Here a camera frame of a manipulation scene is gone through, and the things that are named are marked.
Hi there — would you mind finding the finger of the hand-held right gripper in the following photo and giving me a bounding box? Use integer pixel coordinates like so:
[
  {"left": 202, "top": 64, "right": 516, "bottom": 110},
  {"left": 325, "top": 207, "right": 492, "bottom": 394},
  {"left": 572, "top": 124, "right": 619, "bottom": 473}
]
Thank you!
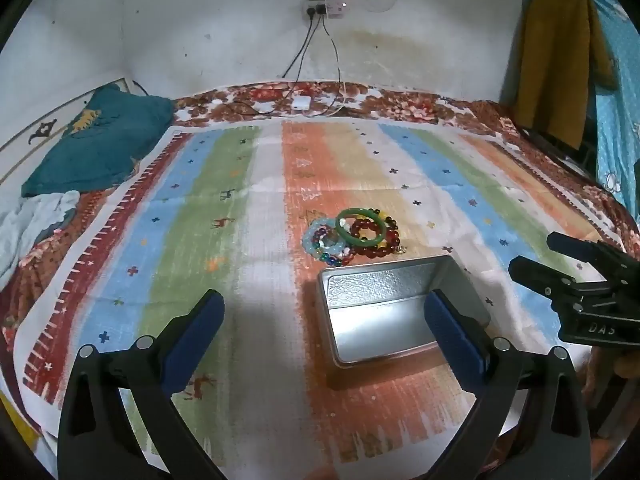
[
  {"left": 508, "top": 256, "right": 583, "bottom": 308},
  {"left": 546, "top": 231, "right": 640, "bottom": 273}
]

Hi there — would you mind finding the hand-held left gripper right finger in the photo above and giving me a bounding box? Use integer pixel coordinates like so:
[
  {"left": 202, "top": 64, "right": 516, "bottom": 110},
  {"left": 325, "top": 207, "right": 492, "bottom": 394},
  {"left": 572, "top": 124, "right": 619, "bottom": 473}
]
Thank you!
[{"left": 422, "top": 289, "right": 593, "bottom": 480}]

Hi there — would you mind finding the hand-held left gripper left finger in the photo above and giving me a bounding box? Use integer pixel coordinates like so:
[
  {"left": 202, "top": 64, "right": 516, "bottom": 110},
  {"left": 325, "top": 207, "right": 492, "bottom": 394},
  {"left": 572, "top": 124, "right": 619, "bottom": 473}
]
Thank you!
[{"left": 56, "top": 289, "right": 226, "bottom": 480}]

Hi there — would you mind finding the silver metal tin box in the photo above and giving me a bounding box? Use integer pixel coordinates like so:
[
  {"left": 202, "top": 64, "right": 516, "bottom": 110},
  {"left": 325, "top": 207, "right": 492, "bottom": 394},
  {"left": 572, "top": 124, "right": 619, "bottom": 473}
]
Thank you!
[{"left": 316, "top": 254, "right": 492, "bottom": 367}]

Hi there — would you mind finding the red bead bracelet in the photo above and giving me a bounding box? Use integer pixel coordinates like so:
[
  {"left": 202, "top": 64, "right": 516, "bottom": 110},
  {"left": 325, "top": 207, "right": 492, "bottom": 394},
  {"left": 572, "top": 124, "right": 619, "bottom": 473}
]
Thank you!
[{"left": 349, "top": 215, "right": 402, "bottom": 260}]

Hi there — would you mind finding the yellow and dark bead bracelet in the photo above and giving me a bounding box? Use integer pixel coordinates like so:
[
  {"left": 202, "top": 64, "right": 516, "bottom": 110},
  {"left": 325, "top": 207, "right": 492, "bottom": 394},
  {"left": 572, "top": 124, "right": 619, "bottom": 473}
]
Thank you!
[{"left": 372, "top": 210, "right": 402, "bottom": 252}]

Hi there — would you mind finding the multicolour glass bead bracelet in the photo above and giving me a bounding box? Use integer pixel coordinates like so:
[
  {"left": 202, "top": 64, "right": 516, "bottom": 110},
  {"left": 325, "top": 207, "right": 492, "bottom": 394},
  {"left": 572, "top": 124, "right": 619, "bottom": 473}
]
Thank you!
[{"left": 320, "top": 249, "right": 357, "bottom": 267}]

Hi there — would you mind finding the green jade bangle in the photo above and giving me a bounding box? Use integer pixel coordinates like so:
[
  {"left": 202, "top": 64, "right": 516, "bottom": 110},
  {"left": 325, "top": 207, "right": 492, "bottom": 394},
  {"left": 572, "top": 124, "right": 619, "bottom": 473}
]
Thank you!
[{"left": 335, "top": 207, "right": 389, "bottom": 245}]

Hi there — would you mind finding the teal printed curtain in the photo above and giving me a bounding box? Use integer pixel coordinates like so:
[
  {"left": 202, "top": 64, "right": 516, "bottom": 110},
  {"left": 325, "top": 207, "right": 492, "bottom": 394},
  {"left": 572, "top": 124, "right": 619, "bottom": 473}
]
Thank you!
[{"left": 575, "top": 0, "right": 640, "bottom": 216}]

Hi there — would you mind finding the colourful striped mat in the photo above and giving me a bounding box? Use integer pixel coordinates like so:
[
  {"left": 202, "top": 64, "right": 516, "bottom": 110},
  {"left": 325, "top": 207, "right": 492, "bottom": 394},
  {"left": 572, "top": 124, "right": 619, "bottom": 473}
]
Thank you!
[{"left": 12, "top": 120, "right": 626, "bottom": 466}]

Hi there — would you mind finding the mustard yellow towel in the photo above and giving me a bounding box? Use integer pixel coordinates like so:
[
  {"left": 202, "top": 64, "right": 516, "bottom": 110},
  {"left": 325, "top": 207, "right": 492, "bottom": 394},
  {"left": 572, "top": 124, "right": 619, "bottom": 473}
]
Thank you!
[{"left": 514, "top": 0, "right": 617, "bottom": 151}]

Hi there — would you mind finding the light blue crumpled cloth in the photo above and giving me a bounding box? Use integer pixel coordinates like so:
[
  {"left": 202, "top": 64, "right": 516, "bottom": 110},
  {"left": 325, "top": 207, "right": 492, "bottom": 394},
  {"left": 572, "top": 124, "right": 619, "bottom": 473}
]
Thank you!
[{"left": 0, "top": 191, "right": 81, "bottom": 292}]

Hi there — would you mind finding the teal pillow with yellow print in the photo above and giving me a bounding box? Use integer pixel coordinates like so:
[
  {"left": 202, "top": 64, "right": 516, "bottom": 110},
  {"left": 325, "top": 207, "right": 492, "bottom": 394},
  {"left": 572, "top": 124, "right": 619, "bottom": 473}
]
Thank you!
[{"left": 21, "top": 85, "right": 175, "bottom": 198}]

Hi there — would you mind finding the white headboard with dark motifs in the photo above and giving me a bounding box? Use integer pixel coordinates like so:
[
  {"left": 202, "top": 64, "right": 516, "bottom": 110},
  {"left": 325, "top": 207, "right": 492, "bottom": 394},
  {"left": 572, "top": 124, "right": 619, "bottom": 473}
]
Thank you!
[{"left": 0, "top": 77, "right": 138, "bottom": 186}]

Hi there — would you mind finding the white power strip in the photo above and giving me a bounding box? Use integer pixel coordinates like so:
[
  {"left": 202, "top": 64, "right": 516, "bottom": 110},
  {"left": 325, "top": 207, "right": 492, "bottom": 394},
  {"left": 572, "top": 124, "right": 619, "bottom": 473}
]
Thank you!
[{"left": 302, "top": 1, "right": 349, "bottom": 19}]

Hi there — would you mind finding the white charging cable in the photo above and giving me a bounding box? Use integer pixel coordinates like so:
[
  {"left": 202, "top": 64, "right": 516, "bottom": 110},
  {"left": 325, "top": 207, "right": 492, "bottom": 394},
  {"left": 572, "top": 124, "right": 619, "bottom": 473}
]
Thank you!
[{"left": 315, "top": 17, "right": 351, "bottom": 117}]

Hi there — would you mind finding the black power cable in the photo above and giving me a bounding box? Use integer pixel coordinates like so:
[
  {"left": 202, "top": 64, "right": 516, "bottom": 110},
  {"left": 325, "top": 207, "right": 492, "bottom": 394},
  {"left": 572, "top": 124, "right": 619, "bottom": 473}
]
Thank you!
[{"left": 220, "top": 14, "right": 323, "bottom": 117}]

